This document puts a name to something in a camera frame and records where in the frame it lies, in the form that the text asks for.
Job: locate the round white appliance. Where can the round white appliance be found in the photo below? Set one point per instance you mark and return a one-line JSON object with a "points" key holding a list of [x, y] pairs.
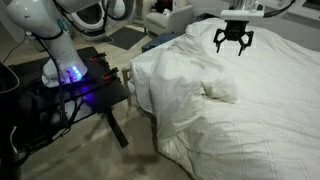
{"points": [[88, 20]]}

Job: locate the light wooden bed frame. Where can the light wooden bed frame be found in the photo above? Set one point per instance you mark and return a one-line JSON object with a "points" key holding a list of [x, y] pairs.
{"points": [[126, 86]]}

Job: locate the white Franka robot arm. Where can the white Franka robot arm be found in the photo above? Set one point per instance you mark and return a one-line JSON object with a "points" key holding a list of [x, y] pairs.
{"points": [[50, 30]]}

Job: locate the white quilted duvet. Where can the white quilted duvet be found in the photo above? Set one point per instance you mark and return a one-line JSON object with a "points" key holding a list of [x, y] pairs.
{"points": [[253, 110]]}

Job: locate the blue hard-shell suitcase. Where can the blue hard-shell suitcase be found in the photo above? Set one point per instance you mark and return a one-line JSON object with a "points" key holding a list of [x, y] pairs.
{"points": [[158, 41]]}

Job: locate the dark floor mat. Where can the dark floor mat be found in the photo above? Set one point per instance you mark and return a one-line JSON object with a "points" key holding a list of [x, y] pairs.
{"points": [[128, 36]]}

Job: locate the white armchair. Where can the white armchair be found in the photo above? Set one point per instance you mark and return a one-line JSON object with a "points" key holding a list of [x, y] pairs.
{"points": [[170, 20]]}

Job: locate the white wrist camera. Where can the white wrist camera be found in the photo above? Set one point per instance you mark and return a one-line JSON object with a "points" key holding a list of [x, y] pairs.
{"points": [[241, 15]]}

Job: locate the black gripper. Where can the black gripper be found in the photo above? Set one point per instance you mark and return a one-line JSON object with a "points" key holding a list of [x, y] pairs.
{"points": [[234, 30]]}

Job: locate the black robot table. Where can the black robot table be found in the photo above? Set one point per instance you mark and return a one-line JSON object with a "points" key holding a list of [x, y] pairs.
{"points": [[96, 93]]}

